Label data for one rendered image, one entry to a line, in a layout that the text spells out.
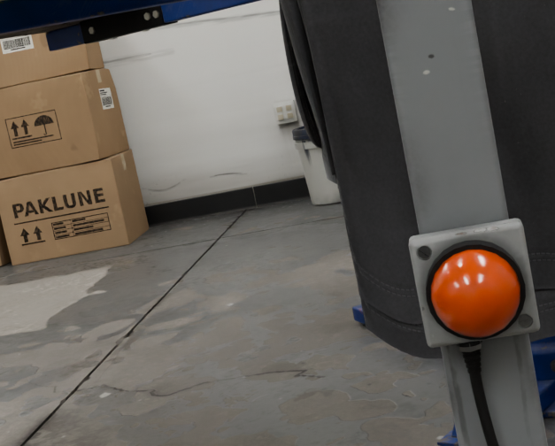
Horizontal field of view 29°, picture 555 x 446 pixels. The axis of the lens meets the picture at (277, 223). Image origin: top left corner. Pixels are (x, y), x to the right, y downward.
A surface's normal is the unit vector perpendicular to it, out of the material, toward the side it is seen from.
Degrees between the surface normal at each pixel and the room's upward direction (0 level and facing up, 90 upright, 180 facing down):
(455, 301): 80
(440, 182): 90
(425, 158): 90
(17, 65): 90
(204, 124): 90
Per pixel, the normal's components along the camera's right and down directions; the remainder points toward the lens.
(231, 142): -0.14, 0.18
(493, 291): 0.32, -0.08
